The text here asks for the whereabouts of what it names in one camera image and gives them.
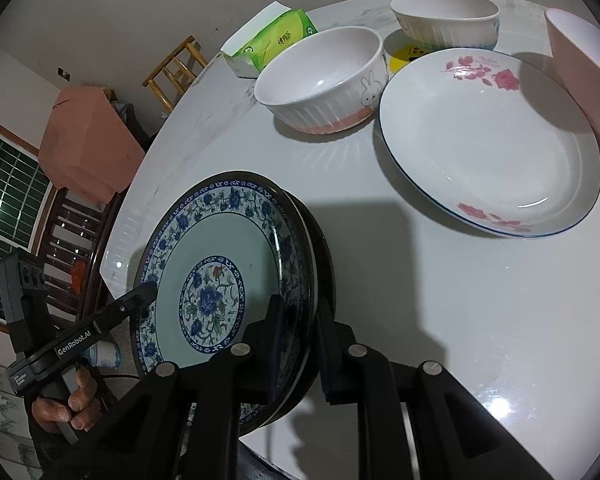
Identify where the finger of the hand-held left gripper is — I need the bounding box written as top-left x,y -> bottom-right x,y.
112,281 -> 159,315

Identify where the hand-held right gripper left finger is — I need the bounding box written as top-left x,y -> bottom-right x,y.
42,294 -> 301,480

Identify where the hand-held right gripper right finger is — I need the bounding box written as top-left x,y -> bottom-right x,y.
316,305 -> 556,480

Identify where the dark rimmed plate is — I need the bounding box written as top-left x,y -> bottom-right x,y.
240,187 -> 338,433

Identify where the black round ring object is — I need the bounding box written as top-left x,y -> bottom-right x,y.
131,171 -> 315,433

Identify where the pink bowl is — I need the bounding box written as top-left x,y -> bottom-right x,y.
254,26 -> 388,135

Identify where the white plate with pink flowers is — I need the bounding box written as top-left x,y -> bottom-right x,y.
378,48 -> 600,239

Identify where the white ribbed bowl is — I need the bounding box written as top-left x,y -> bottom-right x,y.
390,0 -> 501,52

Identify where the white ceramic bowl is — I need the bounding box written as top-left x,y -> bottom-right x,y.
545,7 -> 600,157

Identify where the person's left hand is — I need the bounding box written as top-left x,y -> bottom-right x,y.
31,365 -> 103,433

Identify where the dark slatted wooden chair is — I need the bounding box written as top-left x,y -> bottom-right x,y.
37,187 -> 131,331

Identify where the pink cloth cover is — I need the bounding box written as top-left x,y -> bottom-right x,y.
39,85 -> 146,201

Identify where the barred window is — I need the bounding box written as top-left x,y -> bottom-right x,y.
0,112 -> 56,331

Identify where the bamboo chair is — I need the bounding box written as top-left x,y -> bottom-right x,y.
142,36 -> 201,113

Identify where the green tissue pack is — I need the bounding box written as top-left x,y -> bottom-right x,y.
220,1 -> 318,79

